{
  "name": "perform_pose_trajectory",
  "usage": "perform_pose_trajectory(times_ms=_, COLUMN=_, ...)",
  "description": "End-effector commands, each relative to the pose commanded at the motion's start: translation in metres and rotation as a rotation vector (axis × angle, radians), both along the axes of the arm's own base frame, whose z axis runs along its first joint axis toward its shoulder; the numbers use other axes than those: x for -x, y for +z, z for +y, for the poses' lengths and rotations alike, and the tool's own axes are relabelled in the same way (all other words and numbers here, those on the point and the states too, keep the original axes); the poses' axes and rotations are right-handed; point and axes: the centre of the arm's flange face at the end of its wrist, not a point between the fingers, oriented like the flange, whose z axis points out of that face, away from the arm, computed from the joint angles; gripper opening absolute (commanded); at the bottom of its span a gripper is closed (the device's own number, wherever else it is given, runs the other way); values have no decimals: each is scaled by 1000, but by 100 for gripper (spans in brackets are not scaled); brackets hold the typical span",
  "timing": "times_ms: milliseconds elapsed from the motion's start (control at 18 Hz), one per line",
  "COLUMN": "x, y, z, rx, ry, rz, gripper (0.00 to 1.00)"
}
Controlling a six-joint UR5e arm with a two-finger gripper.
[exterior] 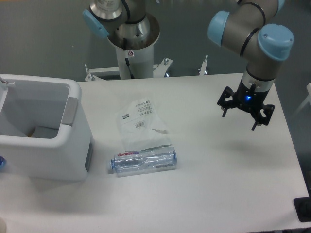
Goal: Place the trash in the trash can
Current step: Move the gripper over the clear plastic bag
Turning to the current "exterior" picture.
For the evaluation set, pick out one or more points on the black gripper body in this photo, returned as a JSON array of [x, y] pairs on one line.
[[250, 100]]

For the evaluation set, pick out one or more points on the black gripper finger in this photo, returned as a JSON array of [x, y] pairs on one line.
[[226, 100], [262, 115]]

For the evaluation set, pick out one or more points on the clear crushed water bottle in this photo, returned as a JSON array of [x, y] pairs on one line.
[[141, 162]]

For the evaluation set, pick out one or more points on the clear plastic bag with labels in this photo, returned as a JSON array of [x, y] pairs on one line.
[[140, 126]]

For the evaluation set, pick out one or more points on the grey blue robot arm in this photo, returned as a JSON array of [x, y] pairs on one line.
[[246, 32]]

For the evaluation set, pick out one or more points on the white open trash can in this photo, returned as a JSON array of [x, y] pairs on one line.
[[44, 131]]

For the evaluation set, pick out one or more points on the black device at table corner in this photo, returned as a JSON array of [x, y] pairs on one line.
[[303, 208]]

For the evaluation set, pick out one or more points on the white frame at right edge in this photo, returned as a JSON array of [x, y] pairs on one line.
[[304, 103]]

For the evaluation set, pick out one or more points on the white pedestal base frame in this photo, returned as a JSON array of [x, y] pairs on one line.
[[159, 70]]

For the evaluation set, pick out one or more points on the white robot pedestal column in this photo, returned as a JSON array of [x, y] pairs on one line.
[[134, 46]]

